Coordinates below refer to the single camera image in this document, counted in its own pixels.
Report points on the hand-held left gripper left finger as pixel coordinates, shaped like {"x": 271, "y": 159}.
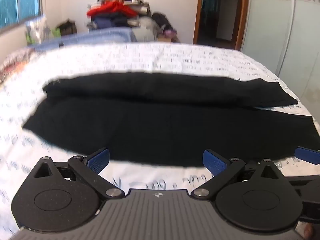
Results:
{"x": 99, "y": 160}

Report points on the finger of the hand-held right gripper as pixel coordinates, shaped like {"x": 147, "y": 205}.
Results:
{"x": 307, "y": 154}
{"x": 306, "y": 185}

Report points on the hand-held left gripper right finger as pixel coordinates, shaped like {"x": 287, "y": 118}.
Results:
{"x": 213, "y": 162}

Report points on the black pants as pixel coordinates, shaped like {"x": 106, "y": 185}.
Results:
{"x": 160, "y": 120}

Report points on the bed with white printed sheet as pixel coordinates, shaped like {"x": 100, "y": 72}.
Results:
{"x": 175, "y": 57}

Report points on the blue blanket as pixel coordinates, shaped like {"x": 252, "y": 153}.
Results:
{"x": 95, "y": 36}

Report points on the white wardrobe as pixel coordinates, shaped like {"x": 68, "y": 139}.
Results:
{"x": 282, "y": 27}

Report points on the colourful printed cloth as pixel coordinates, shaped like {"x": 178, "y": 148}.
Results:
{"x": 13, "y": 60}

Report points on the green bag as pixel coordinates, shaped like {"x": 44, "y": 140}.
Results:
{"x": 55, "y": 32}

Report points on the dark bag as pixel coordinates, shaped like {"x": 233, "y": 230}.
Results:
{"x": 67, "y": 27}

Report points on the patterned pillow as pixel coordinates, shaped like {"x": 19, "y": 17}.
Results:
{"x": 37, "y": 30}

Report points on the pile of clothes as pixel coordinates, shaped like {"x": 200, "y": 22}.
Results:
{"x": 120, "y": 7}

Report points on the window with teal glass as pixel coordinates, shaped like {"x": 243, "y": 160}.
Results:
{"x": 18, "y": 1}

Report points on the wooden door frame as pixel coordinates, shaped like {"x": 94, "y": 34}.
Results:
{"x": 221, "y": 12}

